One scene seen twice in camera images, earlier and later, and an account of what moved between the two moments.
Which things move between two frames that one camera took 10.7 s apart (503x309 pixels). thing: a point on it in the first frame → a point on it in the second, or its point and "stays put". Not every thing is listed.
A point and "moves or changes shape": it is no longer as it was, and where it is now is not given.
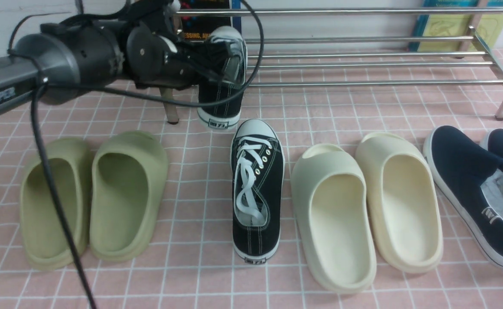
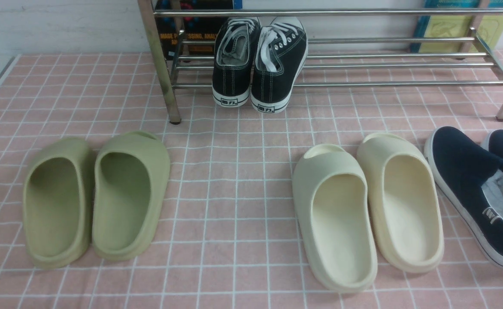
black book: [199, 28] stays put
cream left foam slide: [329, 193] stays put
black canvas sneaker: [229, 85] moves or changes shape
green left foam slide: [43, 238] stays put
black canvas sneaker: [257, 170] → [281, 49]
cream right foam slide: [397, 179] stays put
